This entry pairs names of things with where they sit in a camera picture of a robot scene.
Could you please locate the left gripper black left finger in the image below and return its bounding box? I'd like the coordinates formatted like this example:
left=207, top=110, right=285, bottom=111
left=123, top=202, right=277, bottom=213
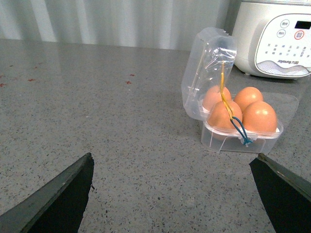
left=0, top=153, right=94, bottom=233

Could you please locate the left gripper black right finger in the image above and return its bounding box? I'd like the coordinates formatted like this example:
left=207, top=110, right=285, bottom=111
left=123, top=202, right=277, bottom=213
left=250, top=153, right=311, bottom=233

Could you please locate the clear plastic egg box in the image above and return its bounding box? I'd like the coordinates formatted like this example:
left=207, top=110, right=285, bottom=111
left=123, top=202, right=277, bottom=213
left=181, top=27, right=298, bottom=153

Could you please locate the brown egg front left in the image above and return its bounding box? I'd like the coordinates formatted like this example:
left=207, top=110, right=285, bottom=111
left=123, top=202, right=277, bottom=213
left=207, top=100, right=243, bottom=130

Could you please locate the brown egg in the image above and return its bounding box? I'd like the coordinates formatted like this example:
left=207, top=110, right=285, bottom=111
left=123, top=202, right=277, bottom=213
left=207, top=100, right=243, bottom=130
left=234, top=87, right=263, bottom=112
left=202, top=85, right=222, bottom=111

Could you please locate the brown egg back right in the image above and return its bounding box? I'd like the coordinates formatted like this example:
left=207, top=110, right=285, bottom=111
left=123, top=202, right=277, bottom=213
left=234, top=87, right=263, bottom=112

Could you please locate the brown egg back left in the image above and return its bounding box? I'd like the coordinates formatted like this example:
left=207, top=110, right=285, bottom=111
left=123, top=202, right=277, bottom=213
left=202, top=85, right=222, bottom=111

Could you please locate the blue rubber band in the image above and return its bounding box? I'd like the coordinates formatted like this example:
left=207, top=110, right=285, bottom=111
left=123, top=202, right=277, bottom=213
left=230, top=116, right=252, bottom=146

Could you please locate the yellow rubber band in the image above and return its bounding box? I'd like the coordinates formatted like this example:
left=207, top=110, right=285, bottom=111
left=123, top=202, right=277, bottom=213
left=220, top=62, right=235, bottom=121

